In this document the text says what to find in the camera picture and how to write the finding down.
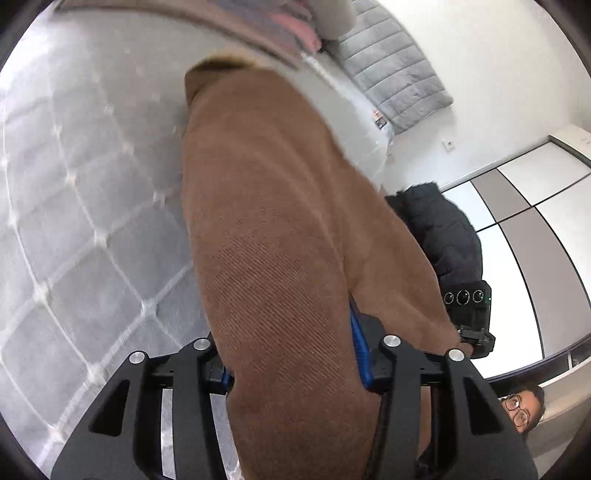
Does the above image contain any grey top folded quilt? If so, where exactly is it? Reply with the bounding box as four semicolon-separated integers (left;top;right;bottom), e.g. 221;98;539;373
308;0;356;40

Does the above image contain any stack of folded blankets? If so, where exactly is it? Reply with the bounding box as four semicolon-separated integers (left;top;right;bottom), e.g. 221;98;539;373
58;0;322;66

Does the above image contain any grey quilted bed cover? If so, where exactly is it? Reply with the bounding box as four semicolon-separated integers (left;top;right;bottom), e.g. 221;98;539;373
0;6;394;480

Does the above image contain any grey padded headboard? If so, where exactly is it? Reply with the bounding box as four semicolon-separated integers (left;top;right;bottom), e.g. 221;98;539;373
328;1;454;134

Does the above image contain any person's face with glasses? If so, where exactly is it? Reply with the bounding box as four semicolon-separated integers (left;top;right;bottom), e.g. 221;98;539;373
500;384;546;439

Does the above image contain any brown corduroy jacket fleece collar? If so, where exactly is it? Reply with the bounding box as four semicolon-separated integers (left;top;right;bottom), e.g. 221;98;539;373
182;56;460;479

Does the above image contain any white grey wardrobe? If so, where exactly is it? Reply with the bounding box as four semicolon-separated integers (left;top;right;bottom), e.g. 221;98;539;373
445;124;590;393

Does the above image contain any white wall socket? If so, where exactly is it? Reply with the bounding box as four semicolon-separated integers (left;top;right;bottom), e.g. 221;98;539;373
442;140;456;152

